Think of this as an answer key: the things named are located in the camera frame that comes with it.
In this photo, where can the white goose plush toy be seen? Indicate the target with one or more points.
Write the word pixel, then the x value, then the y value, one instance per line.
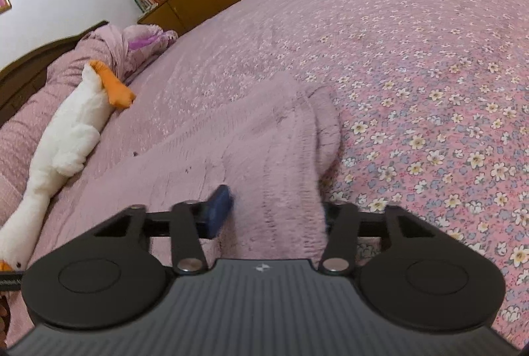
pixel 71 135

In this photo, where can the framed wall picture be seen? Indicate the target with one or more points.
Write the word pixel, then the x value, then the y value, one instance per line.
pixel 5 5

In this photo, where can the pink pillow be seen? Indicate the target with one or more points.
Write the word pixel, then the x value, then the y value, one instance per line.
pixel 126 51

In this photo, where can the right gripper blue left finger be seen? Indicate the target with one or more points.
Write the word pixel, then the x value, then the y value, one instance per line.
pixel 192 222

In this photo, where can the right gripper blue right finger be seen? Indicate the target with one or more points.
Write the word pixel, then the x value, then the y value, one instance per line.
pixel 342 228

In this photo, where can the dark wooden headboard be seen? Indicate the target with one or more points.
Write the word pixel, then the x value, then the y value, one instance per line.
pixel 25 76

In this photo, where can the pink knitted sweater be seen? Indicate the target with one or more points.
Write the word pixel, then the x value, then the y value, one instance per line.
pixel 270 148

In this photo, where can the pink floral bedspread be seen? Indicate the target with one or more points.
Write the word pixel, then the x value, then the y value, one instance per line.
pixel 432 99

